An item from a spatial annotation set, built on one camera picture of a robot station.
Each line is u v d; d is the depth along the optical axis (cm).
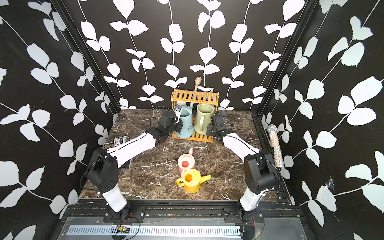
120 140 101
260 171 47
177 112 75
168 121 65
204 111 91
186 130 98
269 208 78
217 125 71
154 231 70
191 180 75
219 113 82
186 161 82
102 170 46
